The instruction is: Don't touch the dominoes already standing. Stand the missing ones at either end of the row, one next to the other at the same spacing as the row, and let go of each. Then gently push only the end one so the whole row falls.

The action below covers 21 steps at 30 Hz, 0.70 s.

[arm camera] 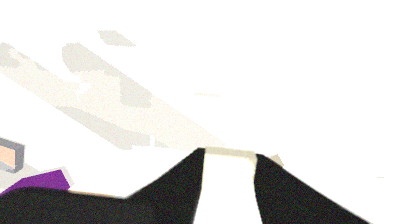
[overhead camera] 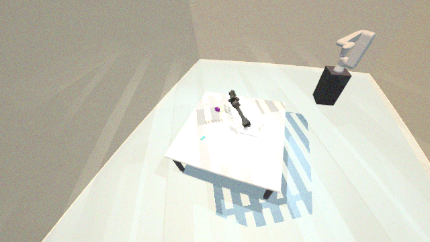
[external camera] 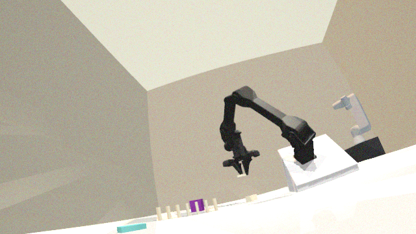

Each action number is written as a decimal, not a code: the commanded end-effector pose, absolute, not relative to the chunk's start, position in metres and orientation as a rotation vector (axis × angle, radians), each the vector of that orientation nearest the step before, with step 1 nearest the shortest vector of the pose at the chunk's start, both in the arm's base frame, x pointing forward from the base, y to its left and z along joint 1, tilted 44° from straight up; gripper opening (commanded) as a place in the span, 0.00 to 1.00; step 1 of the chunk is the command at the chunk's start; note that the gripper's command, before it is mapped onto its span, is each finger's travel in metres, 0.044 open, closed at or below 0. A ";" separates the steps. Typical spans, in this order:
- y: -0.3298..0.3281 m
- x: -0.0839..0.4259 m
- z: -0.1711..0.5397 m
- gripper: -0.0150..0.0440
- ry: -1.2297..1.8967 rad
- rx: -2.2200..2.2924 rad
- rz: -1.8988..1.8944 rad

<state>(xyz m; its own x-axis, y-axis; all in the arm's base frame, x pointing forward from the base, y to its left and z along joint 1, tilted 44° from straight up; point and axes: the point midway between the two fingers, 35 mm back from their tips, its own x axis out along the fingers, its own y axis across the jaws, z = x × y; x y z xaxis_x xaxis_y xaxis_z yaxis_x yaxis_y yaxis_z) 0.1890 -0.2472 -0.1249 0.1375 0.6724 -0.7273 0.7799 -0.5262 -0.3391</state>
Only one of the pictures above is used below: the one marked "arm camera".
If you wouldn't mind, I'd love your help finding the magenta block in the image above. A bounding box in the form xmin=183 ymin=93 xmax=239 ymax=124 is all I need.
xmin=0 ymin=169 xmax=70 ymax=196

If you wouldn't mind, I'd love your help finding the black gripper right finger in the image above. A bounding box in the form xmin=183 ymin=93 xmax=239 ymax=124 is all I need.
xmin=253 ymin=153 xmax=374 ymax=224

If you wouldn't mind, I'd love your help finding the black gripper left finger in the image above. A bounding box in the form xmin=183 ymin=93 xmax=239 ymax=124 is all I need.
xmin=0 ymin=147 xmax=206 ymax=224

